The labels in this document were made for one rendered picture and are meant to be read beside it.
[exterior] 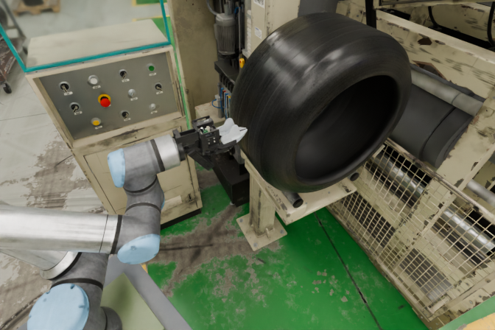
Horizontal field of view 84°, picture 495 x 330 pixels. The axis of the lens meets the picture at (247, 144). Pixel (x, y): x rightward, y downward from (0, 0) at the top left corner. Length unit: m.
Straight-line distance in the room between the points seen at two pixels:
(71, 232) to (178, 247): 1.37
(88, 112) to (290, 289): 1.47
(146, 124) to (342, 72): 1.02
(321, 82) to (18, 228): 0.73
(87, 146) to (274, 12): 1.02
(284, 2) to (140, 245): 0.84
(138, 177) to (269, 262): 1.35
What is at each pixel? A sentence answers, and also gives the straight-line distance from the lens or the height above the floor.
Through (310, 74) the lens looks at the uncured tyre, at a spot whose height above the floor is 1.43.
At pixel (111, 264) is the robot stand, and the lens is 1.40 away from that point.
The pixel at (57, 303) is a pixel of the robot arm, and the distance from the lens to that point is 1.05.
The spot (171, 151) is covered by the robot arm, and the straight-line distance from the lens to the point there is 0.72.
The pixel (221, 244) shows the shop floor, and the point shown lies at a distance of 1.99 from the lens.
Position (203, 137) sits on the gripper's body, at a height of 1.29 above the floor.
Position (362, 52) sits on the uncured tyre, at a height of 1.46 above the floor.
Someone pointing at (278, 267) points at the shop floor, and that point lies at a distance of 1.93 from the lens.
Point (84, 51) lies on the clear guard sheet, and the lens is 1.29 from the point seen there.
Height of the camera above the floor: 1.76
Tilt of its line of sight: 43 degrees down
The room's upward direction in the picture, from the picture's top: straight up
